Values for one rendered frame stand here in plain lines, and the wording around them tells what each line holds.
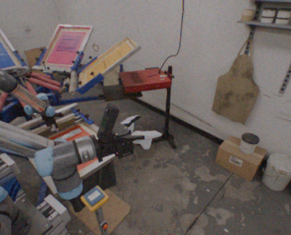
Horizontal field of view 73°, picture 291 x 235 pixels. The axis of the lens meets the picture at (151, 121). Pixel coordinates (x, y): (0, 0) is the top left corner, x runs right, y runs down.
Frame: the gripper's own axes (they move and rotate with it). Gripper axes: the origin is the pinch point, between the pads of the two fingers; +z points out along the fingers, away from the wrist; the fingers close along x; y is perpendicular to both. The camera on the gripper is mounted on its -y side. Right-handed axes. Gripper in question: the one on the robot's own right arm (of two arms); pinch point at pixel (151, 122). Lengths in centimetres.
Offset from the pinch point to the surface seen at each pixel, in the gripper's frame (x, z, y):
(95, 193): -45, -21, 65
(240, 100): -98, 176, 68
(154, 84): -145, 81, 39
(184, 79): -187, 156, 58
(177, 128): -191, 145, 143
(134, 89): -151, 57, 42
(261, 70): -86, 186, 30
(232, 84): -112, 174, 51
